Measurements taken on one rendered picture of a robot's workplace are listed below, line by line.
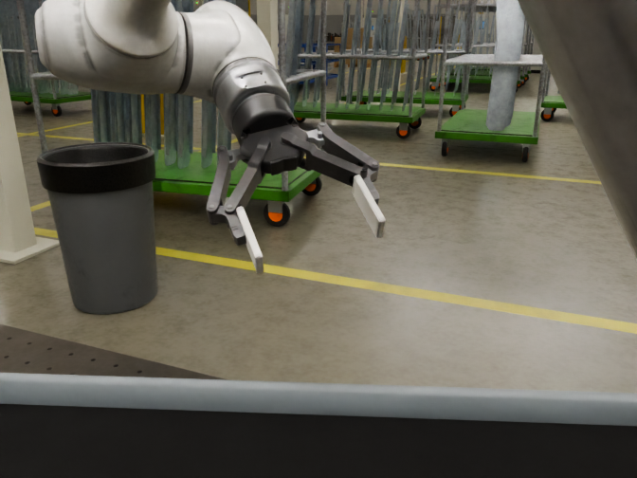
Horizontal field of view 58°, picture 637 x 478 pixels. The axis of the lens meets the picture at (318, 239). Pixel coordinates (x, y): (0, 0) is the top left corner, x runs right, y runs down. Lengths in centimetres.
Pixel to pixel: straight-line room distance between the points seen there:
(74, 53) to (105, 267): 208
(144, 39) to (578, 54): 50
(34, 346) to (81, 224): 154
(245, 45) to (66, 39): 21
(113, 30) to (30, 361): 65
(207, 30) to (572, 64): 54
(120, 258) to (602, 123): 253
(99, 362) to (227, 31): 61
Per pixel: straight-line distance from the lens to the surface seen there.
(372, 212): 62
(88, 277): 278
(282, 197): 370
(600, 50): 29
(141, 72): 72
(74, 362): 110
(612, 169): 32
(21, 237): 380
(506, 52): 619
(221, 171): 65
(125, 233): 269
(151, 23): 68
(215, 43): 76
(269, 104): 69
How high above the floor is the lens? 124
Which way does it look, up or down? 20 degrees down
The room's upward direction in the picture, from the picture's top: straight up
